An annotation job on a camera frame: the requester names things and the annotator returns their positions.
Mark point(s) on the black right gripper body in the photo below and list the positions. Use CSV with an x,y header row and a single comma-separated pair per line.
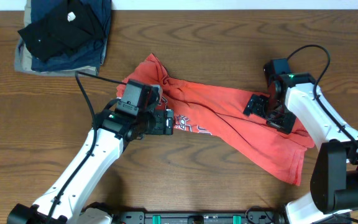
x,y
257,106

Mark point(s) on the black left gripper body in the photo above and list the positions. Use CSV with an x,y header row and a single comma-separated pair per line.
x,y
168,122

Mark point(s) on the red printed t-shirt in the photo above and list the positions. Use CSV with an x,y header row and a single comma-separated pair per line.
x,y
218,111

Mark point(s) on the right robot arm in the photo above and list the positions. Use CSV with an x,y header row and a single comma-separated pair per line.
x,y
334,183

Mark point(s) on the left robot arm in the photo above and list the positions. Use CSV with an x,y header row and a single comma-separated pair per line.
x,y
64,201

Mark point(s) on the navy blue folded garment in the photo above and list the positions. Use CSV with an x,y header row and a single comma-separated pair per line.
x,y
91,54

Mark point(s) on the black folded garment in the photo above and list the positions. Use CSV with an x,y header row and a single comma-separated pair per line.
x,y
63,30

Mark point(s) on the grey folded trousers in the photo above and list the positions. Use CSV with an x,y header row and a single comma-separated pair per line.
x,y
57,73

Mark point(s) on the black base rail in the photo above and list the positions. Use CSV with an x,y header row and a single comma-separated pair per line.
x,y
252,216

